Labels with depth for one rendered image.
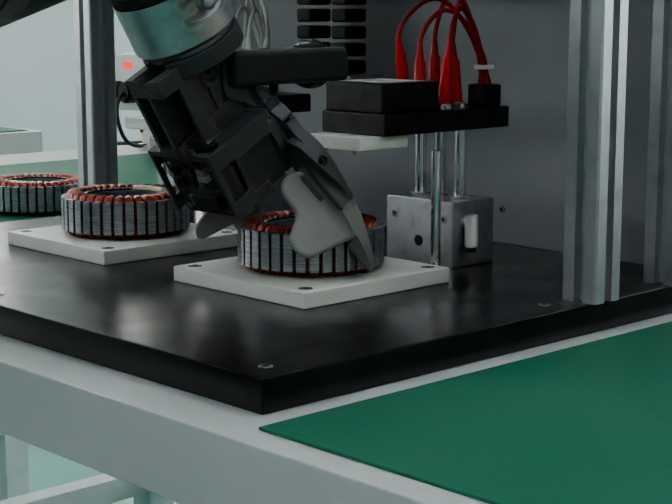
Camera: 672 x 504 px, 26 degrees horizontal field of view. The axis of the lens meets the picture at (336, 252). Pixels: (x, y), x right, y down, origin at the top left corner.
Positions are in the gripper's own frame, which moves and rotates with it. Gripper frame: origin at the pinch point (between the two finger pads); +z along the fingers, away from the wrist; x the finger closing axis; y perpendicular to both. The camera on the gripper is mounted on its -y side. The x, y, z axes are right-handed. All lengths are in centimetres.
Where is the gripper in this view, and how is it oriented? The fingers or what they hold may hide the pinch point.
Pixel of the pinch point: (315, 251)
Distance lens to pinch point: 111.6
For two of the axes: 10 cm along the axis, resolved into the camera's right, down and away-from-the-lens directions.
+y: -6.3, 5.9, -5.0
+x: 6.9, 1.2, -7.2
